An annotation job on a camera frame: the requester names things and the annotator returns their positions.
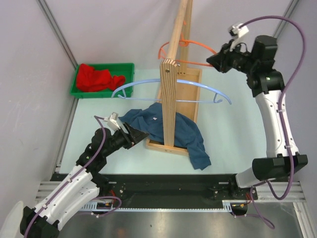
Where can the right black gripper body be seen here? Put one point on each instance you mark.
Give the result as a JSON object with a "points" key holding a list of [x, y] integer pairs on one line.
{"points": [[236, 59]]}

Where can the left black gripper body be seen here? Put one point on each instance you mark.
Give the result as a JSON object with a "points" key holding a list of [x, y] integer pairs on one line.
{"points": [[120, 139]]}

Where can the orange hanger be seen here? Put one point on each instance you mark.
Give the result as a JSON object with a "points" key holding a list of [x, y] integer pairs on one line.
{"points": [[198, 45]]}

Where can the light blue hanger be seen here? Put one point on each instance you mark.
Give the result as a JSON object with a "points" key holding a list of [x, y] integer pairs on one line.
{"points": [[203, 86]]}

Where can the blue t shirt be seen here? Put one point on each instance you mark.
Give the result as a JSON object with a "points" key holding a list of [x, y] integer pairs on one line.
{"points": [[187, 134]]}

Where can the red t shirt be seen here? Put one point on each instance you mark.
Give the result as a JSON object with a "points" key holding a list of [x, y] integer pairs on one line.
{"points": [[89, 79]]}

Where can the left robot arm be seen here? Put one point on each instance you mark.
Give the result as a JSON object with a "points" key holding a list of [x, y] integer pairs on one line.
{"points": [[83, 184]]}

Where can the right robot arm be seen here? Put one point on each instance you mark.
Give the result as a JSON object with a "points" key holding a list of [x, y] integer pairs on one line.
{"points": [[283, 158]]}

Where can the wooden hanger stand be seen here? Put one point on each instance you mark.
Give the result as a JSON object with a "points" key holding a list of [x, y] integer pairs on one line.
{"points": [[175, 93]]}

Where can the green plastic tray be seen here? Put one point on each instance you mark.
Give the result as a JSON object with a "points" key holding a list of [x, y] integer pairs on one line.
{"points": [[125, 69]]}

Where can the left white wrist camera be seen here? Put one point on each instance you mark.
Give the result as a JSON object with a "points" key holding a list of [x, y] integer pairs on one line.
{"points": [[113, 122]]}

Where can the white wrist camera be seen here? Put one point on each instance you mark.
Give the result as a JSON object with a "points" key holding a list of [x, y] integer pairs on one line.
{"points": [[113, 122], [237, 32]]}

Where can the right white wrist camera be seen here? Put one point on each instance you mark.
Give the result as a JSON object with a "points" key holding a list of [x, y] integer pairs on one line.
{"points": [[237, 32]]}

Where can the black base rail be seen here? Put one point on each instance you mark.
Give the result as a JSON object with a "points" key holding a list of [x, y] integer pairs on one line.
{"points": [[173, 191]]}

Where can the white cable duct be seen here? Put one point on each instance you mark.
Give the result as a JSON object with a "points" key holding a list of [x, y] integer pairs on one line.
{"points": [[99, 208]]}

